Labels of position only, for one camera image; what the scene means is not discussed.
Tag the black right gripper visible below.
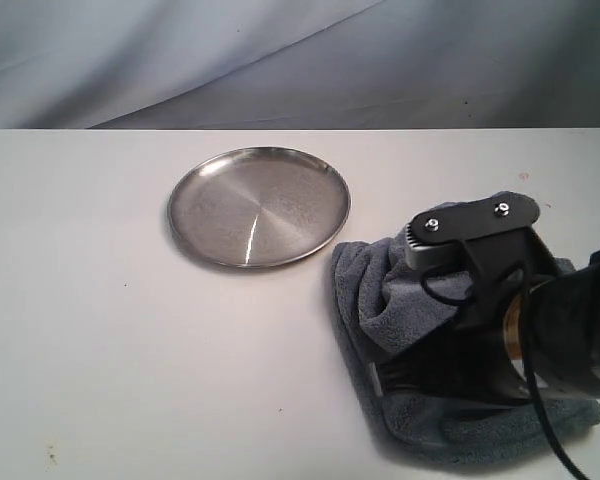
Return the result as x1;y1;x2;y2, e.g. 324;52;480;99
374;290;532;403

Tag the grey-blue fleece towel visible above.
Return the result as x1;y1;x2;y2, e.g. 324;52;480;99
330;225;600;467

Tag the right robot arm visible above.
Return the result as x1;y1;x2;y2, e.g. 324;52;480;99
371;226;600;405

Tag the round stainless steel plate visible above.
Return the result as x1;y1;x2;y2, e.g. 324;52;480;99
166;146;351;269

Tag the white backdrop cloth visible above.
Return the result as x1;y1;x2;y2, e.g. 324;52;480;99
0;1;600;129

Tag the black camera cable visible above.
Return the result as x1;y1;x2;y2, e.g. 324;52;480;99
419;259;594;480

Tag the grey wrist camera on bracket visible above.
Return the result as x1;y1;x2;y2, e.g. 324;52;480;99
405;192;561;323

